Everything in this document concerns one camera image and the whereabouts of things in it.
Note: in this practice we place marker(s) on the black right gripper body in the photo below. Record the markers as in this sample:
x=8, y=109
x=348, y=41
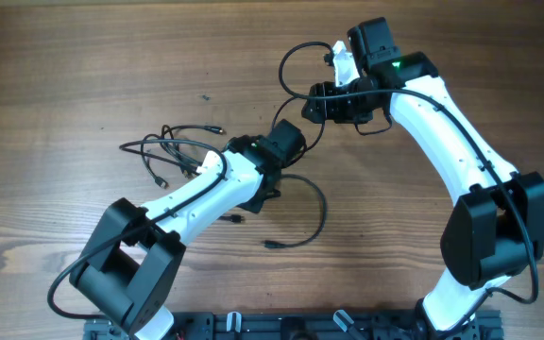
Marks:
x=339, y=106

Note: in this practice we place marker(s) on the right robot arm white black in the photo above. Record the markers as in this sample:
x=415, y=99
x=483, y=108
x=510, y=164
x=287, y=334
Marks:
x=496, y=227

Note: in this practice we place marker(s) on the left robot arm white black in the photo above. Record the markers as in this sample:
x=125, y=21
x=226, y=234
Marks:
x=134, y=252

